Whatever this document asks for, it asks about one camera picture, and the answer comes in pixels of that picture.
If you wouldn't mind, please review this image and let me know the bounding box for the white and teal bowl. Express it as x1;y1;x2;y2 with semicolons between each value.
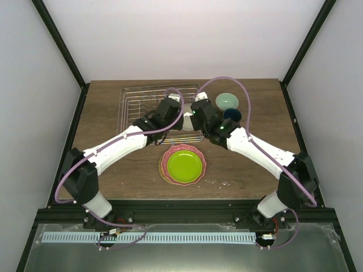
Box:
182;103;193;131

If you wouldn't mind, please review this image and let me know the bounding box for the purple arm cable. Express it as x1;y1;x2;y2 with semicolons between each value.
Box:
192;75;318;251
54;87;185;251

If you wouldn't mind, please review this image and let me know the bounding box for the pale green bowl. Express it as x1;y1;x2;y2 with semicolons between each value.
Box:
215;92;239;111

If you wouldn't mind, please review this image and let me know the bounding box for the chrome wire dish rack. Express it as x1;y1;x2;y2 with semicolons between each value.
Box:
116;83;203;145

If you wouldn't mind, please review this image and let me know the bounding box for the black aluminium frame post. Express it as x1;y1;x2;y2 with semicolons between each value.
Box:
30;0;86;88

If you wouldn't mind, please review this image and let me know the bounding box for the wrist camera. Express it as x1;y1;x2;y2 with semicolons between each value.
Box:
168;93;181;103
193;92;208;102

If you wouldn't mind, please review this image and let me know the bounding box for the dark blue mug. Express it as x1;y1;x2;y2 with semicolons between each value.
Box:
222;108;242;123

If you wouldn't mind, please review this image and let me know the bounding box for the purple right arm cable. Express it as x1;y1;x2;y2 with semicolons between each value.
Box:
192;75;318;251

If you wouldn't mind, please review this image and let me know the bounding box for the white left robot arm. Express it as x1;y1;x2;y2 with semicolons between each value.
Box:
54;93;184;229

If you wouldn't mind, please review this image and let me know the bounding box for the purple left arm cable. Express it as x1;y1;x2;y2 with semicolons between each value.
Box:
54;87;185;251

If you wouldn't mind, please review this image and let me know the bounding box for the light blue slotted strip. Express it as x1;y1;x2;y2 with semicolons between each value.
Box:
41;232;256;244

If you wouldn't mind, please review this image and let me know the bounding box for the pink scalloped plate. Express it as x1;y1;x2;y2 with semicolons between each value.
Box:
162;144;206;186

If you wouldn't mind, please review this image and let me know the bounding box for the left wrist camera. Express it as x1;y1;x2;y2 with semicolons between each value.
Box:
168;93;181;103

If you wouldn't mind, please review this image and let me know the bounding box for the black right frame post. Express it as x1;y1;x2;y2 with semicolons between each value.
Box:
282;0;338;84

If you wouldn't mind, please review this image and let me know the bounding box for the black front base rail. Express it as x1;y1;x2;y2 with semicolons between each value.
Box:
36;198;338;230

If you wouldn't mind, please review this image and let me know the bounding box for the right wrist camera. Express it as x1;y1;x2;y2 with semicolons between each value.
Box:
193;92;208;102

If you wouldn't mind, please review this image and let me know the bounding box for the lime green plate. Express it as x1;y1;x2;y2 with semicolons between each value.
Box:
167;150;203;184

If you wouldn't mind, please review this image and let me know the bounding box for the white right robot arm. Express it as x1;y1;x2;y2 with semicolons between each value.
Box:
191;98;318;228

